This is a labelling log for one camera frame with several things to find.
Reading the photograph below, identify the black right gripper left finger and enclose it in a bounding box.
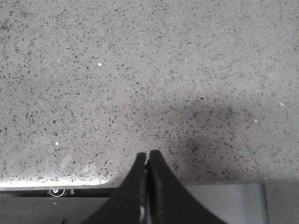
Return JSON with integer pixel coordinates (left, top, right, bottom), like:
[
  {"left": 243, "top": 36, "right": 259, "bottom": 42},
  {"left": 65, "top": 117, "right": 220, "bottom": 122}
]
[{"left": 83, "top": 153, "right": 147, "bottom": 224}]

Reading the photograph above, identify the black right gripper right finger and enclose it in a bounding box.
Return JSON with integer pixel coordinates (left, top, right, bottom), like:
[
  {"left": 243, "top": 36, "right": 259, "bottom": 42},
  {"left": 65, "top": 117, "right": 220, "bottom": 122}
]
[{"left": 147, "top": 150, "right": 224, "bottom": 224}]

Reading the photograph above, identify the black table frame with screw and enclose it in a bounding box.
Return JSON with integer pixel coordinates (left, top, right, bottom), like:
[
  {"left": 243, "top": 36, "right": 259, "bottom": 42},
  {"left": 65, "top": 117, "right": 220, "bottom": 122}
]
[{"left": 0, "top": 188, "right": 116, "bottom": 224}]

